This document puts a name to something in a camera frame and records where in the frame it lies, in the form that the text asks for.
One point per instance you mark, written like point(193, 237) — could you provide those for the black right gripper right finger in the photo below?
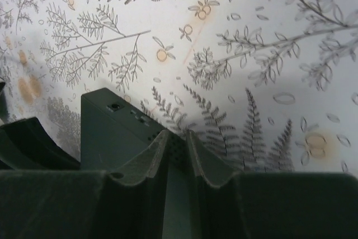
point(214, 211)

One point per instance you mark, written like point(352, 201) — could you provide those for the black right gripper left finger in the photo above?
point(138, 192)

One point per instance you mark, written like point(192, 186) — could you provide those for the floral patterned table mat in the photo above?
point(268, 84)

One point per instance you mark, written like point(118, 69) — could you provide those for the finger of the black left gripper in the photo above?
point(26, 145)

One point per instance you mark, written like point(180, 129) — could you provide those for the black network switch box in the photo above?
point(112, 133)

